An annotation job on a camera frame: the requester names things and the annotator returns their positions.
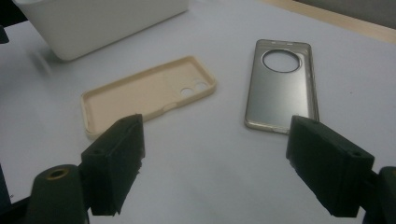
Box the beige phone case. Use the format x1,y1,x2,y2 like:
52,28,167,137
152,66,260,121
80,55,218,140

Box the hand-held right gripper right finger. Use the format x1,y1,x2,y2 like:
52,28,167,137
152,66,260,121
285,115,375,218

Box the white table mat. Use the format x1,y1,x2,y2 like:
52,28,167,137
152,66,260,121
0,0,396,224

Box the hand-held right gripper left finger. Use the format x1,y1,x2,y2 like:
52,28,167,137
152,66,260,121
81,114,146,217

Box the white plastic box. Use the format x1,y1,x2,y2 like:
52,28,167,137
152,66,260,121
13,0,190,62

